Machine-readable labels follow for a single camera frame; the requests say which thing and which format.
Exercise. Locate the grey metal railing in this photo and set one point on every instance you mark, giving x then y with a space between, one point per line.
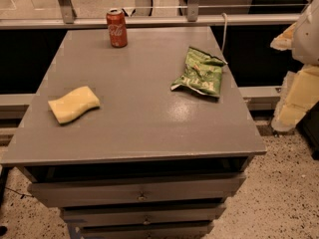
91 14

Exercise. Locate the green chip bag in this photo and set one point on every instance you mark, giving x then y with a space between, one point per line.
202 73

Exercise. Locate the middle drawer with knob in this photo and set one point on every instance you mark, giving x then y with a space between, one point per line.
143 215

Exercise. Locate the yellow sponge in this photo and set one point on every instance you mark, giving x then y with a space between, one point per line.
72 105

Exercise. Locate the upper drawer with knob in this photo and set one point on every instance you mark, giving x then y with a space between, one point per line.
137 190

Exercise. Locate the red coke can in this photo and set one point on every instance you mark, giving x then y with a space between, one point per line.
117 27

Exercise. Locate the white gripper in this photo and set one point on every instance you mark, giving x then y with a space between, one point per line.
308 37

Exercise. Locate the grey drawer cabinet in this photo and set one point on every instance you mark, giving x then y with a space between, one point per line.
142 128

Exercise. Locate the bottom drawer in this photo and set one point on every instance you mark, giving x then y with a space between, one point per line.
153 231

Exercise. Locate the drawer with knob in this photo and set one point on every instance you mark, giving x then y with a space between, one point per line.
137 190
143 215

